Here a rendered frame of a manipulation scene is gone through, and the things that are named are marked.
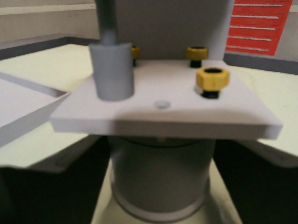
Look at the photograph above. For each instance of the grey metal bracket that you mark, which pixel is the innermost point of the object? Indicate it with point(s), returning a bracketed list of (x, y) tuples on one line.
[(164, 30)]

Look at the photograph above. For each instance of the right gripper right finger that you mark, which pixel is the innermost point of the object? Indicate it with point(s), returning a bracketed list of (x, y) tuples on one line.
[(261, 180)]

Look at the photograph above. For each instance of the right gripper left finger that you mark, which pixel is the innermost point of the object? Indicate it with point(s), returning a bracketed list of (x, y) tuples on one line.
[(65, 191)]

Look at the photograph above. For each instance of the grey cylinder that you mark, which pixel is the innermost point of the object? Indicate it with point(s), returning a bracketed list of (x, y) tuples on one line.
[(160, 180)]

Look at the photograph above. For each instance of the red and black nut driver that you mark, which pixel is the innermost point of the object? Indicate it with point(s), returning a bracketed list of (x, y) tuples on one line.
[(111, 59)]

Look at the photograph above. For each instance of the grey shallow rectangular tray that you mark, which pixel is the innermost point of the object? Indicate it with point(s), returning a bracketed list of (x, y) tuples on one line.
[(20, 95)]

